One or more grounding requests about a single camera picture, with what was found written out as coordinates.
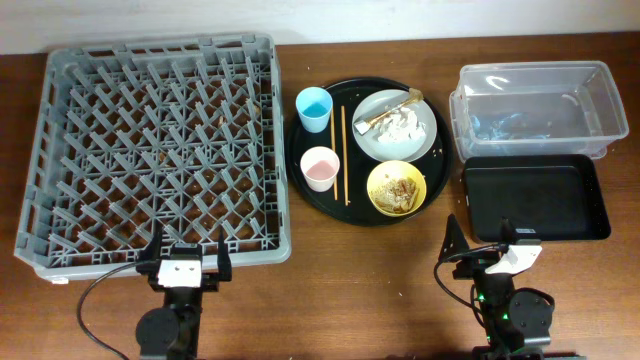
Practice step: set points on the wooden chopstick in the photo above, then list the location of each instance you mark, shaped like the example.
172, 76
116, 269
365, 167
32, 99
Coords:
333, 147
344, 155

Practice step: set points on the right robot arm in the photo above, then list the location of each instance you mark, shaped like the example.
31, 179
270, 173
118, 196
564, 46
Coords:
516, 321

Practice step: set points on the grey plastic dishwasher rack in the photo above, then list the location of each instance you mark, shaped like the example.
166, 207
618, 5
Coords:
180, 137

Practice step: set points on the gold foil wrapper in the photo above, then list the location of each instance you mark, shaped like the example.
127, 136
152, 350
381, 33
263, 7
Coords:
363, 126

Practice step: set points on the yellow bowl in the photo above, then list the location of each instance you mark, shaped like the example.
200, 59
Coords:
396, 169

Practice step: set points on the right wooden chopstick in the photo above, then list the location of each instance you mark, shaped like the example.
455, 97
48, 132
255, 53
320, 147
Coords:
344, 155

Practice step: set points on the round black serving tray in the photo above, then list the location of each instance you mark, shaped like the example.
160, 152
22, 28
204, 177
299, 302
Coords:
351, 203

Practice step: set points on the white paper napkin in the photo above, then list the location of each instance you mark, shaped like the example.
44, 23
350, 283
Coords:
399, 126

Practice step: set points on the food scraps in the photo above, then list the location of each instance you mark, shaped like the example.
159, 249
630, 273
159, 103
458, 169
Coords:
396, 195

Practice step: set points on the black rectangular tray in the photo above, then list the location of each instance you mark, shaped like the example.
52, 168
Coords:
546, 197

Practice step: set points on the left wooden chopstick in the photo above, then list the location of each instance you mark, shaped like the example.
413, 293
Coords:
333, 147

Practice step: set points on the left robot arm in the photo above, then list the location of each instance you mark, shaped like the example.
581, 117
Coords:
172, 330

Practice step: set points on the clear plastic bin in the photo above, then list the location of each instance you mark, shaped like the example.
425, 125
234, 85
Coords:
536, 108

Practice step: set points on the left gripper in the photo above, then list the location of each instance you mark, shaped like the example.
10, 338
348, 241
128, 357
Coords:
209, 280

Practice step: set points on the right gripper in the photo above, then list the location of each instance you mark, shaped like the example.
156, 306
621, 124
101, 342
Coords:
475, 264

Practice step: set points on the grey round plate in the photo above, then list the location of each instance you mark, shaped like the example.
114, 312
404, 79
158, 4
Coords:
409, 151

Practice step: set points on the light blue plastic cup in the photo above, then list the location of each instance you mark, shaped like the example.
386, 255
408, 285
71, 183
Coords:
314, 106

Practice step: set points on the pink plastic cup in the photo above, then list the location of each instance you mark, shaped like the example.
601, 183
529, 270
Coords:
320, 166

